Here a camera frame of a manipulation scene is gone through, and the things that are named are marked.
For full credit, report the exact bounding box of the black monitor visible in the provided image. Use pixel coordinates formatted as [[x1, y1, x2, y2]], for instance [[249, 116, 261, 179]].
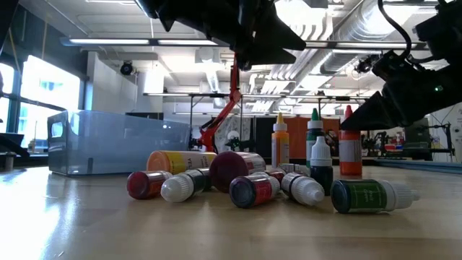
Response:
[[403, 124, 433, 162]]

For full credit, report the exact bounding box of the red desk lamp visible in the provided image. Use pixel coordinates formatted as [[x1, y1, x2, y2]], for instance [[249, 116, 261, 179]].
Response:
[[187, 53, 242, 153]]

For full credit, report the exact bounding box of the small green label dropper bottle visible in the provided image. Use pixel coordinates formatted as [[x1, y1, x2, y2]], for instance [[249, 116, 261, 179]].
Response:
[[330, 178, 422, 215]]

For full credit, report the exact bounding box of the large yellow food coloring bottle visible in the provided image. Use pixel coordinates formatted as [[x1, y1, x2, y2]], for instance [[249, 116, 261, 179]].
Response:
[[146, 150, 217, 176]]

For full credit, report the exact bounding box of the large green food coloring bottle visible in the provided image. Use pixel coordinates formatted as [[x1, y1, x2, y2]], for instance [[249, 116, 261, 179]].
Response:
[[305, 107, 326, 170]]

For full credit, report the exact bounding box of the grey metal post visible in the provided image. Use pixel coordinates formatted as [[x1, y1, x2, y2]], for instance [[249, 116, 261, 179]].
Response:
[[3, 152, 15, 173]]

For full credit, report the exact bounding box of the ceiling light strip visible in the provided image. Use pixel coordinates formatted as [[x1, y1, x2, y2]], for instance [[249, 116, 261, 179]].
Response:
[[157, 38, 219, 46], [67, 38, 151, 46]]

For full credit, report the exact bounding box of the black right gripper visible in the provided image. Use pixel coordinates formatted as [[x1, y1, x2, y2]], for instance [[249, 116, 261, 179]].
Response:
[[341, 63, 462, 131]]

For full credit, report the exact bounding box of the large red food coloring bottle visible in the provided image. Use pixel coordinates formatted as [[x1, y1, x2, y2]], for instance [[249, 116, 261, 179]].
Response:
[[209, 150, 267, 194]]

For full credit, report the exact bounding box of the large window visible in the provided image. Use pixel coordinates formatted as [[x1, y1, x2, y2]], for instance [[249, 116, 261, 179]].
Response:
[[0, 53, 83, 155]]

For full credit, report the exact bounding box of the small purple dropper bottle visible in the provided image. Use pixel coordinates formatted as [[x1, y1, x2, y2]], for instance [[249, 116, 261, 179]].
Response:
[[280, 172, 326, 207]]

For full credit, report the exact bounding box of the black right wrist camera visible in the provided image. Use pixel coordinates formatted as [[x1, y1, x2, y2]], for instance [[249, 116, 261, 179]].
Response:
[[371, 49, 414, 86]]

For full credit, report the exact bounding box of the large orange bottle red cap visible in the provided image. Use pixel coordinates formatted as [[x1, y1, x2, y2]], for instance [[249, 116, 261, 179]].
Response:
[[338, 104, 363, 177]]

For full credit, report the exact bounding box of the small dark red dropper bottle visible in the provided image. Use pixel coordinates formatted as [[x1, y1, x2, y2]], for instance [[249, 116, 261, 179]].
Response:
[[126, 170, 173, 201]]

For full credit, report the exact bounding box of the small red label dropper bottle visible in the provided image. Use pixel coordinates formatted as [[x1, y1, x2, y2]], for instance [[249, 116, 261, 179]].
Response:
[[229, 174, 282, 209]]

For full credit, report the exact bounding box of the silver ventilation duct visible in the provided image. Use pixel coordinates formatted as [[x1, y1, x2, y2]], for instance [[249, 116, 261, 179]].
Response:
[[319, 0, 419, 75]]

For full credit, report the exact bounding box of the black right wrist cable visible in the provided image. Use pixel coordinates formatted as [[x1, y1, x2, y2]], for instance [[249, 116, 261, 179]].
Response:
[[377, 0, 414, 59]]

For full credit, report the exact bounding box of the large orange bottle yellow cap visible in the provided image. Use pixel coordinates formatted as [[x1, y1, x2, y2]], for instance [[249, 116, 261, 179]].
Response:
[[271, 112, 290, 169]]

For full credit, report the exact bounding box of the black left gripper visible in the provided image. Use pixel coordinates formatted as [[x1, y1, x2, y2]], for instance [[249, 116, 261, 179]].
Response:
[[135, 0, 307, 72]]

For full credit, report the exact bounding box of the grey translucent plastic bin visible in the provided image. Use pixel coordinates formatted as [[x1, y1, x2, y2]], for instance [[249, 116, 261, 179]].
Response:
[[46, 109, 192, 177]]

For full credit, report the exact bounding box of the orange partition wall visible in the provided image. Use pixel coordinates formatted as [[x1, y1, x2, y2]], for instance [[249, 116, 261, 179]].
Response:
[[265, 115, 342, 160]]

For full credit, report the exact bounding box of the black hanging camera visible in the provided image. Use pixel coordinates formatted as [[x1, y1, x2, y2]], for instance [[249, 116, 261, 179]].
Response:
[[355, 53, 380, 75]]

